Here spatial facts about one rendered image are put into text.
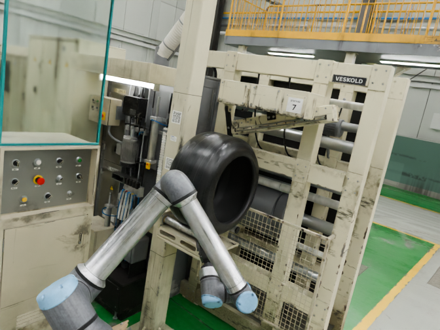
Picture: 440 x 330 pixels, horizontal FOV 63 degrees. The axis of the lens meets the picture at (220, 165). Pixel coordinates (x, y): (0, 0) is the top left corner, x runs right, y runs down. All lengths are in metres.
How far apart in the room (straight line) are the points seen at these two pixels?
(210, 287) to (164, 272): 0.83
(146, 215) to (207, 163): 0.45
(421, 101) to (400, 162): 1.70
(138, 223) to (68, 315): 0.43
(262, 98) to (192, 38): 0.52
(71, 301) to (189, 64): 1.37
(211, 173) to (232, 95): 0.62
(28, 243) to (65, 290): 0.81
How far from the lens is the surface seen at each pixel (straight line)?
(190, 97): 2.16
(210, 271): 1.71
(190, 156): 1.90
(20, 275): 2.30
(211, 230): 1.50
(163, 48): 2.74
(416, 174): 10.99
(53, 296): 1.46
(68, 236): 2.34
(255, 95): 2.17
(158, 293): 2.52
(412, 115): 11.10
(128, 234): 1.59
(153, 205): 1.59
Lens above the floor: 1.70
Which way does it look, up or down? 11 degrees down
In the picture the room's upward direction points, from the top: 10 degrees clockwise
